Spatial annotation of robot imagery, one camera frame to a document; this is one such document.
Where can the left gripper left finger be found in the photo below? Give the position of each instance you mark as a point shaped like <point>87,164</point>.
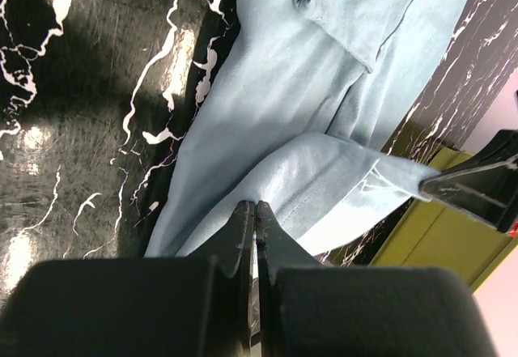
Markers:
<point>230,252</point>

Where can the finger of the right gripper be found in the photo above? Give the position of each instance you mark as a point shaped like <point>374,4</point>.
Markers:
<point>484,187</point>

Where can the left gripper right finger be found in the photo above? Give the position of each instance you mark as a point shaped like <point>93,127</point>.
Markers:
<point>292,287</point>

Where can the grey blue t shirt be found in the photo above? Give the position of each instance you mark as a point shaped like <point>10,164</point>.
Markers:
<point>297,117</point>

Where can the olive green plastic bin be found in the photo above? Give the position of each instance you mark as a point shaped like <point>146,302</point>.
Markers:
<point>431,234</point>

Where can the black marble pattern mat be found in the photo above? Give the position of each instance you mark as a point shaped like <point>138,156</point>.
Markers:
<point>98,95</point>

